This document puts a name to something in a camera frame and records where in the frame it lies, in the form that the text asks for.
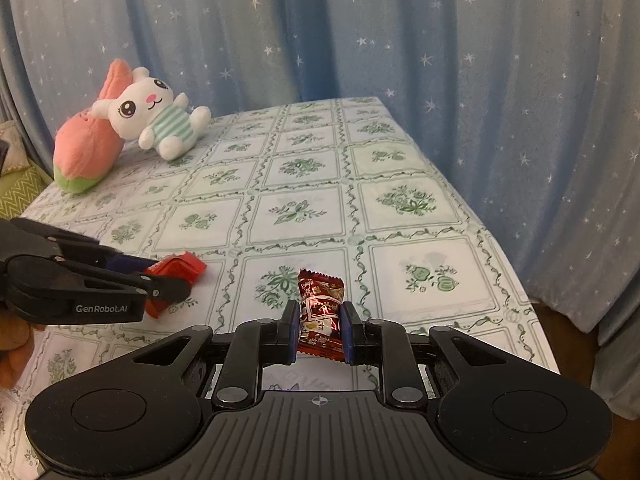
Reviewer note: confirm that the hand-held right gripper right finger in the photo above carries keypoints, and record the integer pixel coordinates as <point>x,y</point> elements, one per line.
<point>346,335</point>

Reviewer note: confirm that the person's left hand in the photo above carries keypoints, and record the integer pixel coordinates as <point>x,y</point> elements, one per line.
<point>17,355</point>

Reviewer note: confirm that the pink green plush toy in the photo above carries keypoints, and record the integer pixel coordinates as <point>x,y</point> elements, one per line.
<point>85,152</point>

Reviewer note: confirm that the dark red candy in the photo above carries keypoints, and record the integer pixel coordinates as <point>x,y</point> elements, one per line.
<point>320,305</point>

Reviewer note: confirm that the red snack packet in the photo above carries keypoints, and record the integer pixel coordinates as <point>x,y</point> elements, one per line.
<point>180,267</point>

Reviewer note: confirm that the white plush rabbit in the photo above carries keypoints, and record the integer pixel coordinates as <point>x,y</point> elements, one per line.
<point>150,115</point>

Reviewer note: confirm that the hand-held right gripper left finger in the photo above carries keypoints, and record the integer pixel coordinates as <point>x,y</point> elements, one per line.
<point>293,335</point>

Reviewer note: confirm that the blue star curtain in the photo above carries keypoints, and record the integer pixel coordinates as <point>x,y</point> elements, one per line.
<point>450,60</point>

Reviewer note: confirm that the beige pillow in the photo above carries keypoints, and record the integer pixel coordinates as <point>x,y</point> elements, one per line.
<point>12,137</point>

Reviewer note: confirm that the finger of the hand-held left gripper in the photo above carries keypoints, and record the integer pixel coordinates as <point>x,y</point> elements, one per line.
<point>80,250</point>
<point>170,290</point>

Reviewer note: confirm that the green zigzag cushion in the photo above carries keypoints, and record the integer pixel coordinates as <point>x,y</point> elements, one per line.
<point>20,192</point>

